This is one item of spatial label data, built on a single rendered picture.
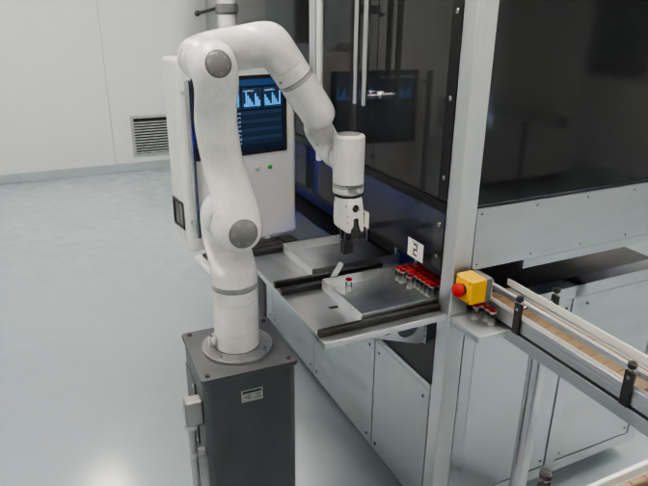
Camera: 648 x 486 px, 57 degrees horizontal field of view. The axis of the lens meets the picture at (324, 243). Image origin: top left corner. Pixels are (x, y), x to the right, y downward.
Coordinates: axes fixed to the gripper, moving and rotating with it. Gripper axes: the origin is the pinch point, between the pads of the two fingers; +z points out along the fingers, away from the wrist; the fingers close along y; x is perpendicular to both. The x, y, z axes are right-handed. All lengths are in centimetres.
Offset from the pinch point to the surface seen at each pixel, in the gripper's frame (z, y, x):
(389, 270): 20.4, 19.8, -26.8
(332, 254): 22, 44, -18
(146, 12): -56, 544, -46
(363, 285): 22.2, 16.0, -14.8
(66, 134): 64, 544, 48
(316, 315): 22.4, 4.2, 7.2
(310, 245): 21, 54, -13
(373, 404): 81, 28, -28
